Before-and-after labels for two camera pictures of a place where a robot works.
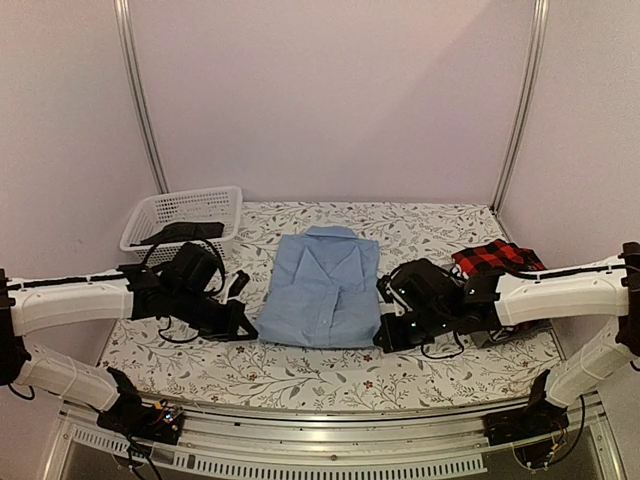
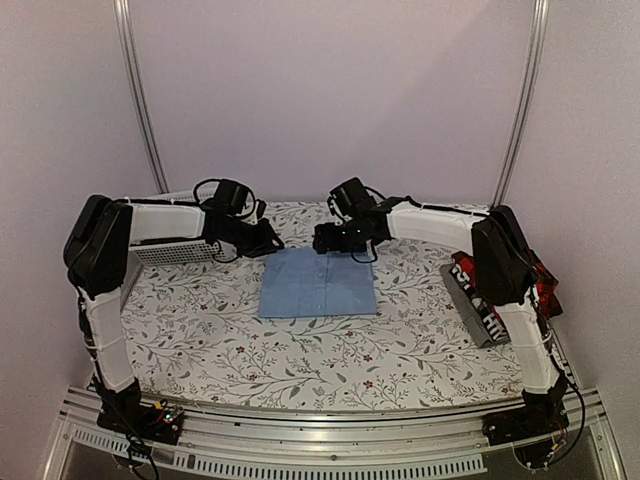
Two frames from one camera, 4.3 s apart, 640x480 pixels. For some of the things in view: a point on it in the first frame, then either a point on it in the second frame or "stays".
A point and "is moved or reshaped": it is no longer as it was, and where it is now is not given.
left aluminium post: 124,21 stays
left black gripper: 234,318 → 265,245
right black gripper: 393,341 → 326,240
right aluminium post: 541,16 stays
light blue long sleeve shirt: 323,291 is moved or reshaped
